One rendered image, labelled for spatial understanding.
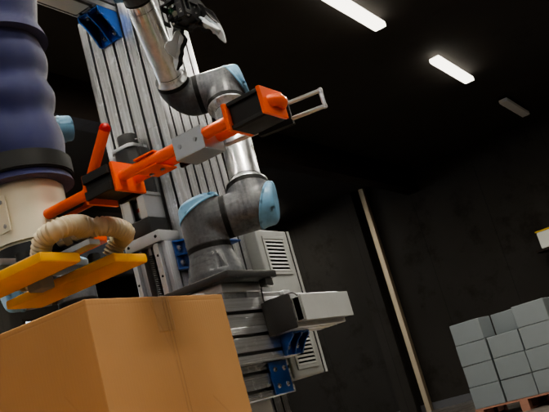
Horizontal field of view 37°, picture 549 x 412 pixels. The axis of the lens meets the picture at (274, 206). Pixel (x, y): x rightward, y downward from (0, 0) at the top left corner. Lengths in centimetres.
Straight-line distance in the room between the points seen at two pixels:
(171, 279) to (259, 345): 37
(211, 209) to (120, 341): 76
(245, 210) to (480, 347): 718
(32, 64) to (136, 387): 76
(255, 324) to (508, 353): 708
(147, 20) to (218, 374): 101
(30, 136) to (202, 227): 57
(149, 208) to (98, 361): 104
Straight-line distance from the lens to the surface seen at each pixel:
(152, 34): 223
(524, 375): 901
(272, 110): 137
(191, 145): 145
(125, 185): 156
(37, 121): 176
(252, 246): 251
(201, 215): 210
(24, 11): 189
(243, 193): 210
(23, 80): 179
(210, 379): 158
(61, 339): 142
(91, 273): 171
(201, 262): 207
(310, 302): 210
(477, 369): 917
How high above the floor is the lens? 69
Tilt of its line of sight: 14 degrees up
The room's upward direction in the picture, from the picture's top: 16 degrees counter-clockwise
